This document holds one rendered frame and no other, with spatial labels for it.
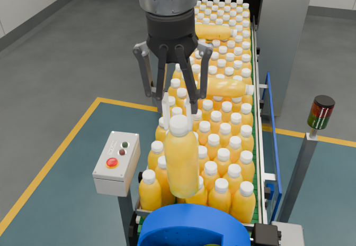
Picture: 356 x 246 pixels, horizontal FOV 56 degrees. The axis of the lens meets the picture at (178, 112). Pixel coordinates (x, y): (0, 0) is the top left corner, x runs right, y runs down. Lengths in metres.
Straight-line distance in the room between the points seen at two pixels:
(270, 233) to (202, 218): 0.33
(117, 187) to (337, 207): 1.76
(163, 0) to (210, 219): 0.51
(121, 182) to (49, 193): 1.50
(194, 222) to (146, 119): 2.19
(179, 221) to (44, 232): 1.64
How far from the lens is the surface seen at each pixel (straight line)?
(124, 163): 1.09
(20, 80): 3.77
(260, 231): 1.08
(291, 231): 1.27
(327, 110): 1.15
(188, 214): 0.80
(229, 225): 0.82
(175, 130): 0.64
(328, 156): 2.84
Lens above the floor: 1.90
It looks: 40 degrees down
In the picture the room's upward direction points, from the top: straight up
